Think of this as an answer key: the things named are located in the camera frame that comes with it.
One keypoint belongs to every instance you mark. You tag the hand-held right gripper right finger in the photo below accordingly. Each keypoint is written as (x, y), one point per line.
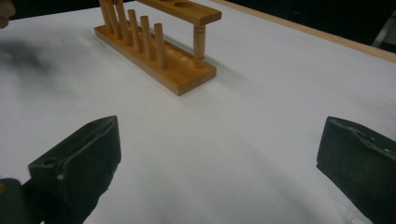
(358, 168)

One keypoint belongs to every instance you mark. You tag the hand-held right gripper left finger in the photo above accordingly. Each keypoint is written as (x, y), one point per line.
(84, 161)

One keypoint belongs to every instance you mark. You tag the wooden test tube rack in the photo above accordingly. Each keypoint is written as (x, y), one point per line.
(186, 74)

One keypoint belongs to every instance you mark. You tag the white paper sheet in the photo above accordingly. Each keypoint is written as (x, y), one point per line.
(218, 140)

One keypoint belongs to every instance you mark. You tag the white metal stand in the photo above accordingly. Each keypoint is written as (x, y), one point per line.
(386, 31)

